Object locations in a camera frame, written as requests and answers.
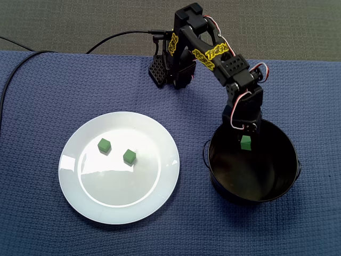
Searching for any red white servo wire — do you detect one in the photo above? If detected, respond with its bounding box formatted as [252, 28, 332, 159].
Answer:
[249, 62, 270, 81]
[202, 15, 223, 38]
[230, 90, 253, 131]

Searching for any black lattice robot base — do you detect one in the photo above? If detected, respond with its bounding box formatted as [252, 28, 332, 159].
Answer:
[148, 36, 171, 89]

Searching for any black cable with plug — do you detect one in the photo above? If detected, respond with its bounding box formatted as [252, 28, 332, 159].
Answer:
[85, 29, 174, 55]

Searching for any black metal bucket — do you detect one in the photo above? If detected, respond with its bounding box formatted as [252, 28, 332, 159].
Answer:
[202, 115, 302, 205]

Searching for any white round plate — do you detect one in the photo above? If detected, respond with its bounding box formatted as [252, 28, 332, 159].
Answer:
[58, 111, 181, 225]

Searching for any thick black cable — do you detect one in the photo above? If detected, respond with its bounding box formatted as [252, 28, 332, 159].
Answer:
[0, 50, 56, 119]

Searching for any thin black cable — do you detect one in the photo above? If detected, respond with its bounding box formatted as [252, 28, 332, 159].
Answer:
[0, 35, 35, 51]

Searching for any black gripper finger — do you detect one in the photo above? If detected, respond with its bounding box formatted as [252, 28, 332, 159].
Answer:
[229, 124, 242, 142]
[245, 122, 259, 139]

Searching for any blue waffle cloth mat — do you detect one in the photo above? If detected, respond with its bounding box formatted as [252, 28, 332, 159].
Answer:
[0, 50, 341, 256]

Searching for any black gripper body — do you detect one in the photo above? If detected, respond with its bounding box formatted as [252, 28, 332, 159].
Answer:
[222, 86, 264, 130]

